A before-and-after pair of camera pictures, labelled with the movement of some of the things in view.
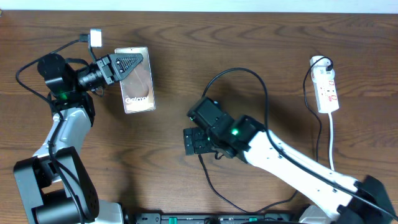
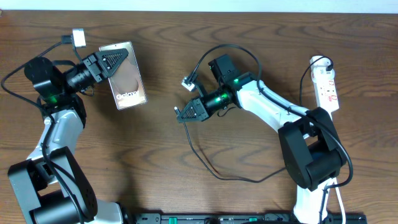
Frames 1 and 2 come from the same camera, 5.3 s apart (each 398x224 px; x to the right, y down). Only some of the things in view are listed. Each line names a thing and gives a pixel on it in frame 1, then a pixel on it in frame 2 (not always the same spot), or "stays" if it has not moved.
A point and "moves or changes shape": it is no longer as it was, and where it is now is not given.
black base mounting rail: x=200 y=218 stays
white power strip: x=322 y=72 stays
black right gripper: x=193 y=141 -> x=201 y=111
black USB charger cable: x=329 y=68 -> x=329 y=68
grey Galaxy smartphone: x=137 y=86 moves or changes shape
